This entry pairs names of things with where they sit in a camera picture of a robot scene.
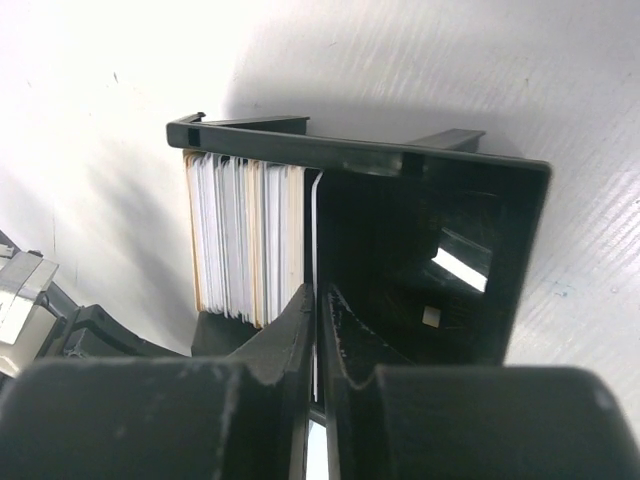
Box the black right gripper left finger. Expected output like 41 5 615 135
1 284 315 479

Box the black plastic card box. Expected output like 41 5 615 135
167 114 551 365

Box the stack of credit cards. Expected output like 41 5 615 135
183 151 307 329

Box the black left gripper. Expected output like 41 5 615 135
36 284 182 358

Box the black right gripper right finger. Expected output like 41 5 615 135
321 287 639 479

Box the white credit card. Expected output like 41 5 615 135
310 172 323 404

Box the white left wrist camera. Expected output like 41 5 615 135
1 244 59 345

